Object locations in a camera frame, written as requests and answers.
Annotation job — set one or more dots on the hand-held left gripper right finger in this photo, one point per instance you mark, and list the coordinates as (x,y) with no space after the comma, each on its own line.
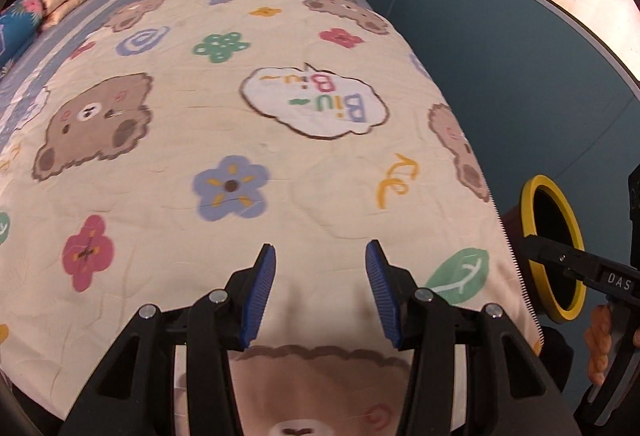
(382,296)

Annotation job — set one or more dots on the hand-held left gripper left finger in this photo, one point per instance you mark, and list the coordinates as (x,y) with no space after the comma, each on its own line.
(260,296)

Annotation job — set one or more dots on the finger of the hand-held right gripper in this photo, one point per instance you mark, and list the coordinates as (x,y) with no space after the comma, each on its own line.
(555,256)

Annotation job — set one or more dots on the black bin with yellow rim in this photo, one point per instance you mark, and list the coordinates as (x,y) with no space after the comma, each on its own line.
(550,196)

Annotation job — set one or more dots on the person's right hand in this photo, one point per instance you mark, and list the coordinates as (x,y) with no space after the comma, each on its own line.
(597,341)

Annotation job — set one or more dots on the bear printed cream blanket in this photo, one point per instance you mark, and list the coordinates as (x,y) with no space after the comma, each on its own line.
(310,166)

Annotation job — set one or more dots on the blue floral folded quilt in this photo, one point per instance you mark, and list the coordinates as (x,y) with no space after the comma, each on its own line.
(15,26)

